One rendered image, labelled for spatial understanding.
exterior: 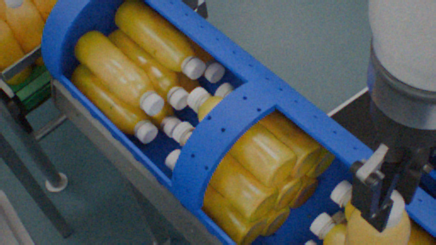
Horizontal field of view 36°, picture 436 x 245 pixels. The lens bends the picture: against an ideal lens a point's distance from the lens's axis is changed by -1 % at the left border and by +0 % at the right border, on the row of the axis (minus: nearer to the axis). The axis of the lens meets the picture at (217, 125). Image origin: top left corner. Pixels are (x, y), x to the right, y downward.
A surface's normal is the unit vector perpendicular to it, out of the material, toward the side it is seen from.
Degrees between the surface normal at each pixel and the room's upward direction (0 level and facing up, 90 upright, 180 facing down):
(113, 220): 0
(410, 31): 89
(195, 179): 55
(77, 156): 0
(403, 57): 95
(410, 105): 90
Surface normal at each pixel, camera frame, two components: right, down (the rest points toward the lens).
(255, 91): 0.14, -0.69
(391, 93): -0.73, 0.61
